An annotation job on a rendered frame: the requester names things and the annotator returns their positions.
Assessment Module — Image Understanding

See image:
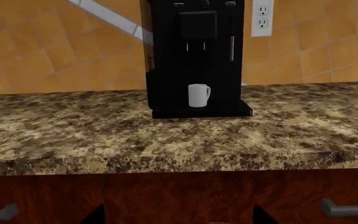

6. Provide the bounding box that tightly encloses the dark wood cabinet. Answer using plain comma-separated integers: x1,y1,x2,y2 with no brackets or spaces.
0,166,358,224

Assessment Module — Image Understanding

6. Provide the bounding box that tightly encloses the white wall power outlet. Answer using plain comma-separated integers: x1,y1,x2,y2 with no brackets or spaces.
250,0,275,38

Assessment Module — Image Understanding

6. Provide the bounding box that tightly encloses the brown granite counter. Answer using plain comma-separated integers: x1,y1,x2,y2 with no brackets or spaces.
0,80,358,177

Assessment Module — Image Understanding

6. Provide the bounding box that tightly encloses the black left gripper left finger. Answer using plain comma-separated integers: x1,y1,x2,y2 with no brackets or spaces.
80,203,106,224

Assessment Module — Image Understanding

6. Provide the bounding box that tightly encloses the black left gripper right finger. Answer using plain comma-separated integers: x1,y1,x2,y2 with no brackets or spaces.
252,203,280,224

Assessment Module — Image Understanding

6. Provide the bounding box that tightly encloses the black coffee machine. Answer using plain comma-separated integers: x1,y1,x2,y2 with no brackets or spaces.
139,0,254,119

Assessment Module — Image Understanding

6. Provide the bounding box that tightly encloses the white ceramic mug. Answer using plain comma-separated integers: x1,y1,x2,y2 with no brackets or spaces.
187,83,212,108

